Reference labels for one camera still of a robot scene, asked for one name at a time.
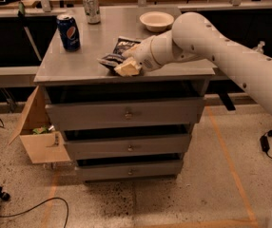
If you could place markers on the grey drawer cabinet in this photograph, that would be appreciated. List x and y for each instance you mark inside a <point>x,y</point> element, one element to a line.
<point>77,77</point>

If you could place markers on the blue Pepsi can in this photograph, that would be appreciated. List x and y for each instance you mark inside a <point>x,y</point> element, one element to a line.
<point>69,32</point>

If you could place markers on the green item in box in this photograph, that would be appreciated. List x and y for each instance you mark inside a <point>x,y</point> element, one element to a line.
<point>40,130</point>

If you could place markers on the white bowl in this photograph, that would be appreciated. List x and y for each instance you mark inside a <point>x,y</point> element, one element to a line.
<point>156,21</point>

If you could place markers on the blue chip bag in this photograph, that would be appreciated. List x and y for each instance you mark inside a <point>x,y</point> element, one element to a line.
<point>113,59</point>

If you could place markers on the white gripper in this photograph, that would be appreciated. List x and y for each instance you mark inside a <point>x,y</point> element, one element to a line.
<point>144,55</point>

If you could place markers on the black power adapter with cable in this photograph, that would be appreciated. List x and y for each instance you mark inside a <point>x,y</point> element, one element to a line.
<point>265,143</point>

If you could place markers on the silver soda can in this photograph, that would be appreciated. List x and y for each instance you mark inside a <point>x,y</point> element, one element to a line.
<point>92,11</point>

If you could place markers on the top grey drawer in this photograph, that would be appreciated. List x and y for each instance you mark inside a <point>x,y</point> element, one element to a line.
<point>99,115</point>

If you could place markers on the middle grey drawer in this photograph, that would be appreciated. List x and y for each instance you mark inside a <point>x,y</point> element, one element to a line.
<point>129,146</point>

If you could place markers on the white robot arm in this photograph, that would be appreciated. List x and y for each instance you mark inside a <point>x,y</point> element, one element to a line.
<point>192,37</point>

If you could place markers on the bottom grey drawer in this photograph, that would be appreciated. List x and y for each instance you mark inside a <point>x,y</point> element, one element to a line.
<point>129,170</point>

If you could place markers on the grey drawer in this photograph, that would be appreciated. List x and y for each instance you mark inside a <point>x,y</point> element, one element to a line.
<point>99,115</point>
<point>129,146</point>
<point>129,170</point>

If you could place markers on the open cardboard box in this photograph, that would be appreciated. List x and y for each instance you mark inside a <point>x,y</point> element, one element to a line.
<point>41,141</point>

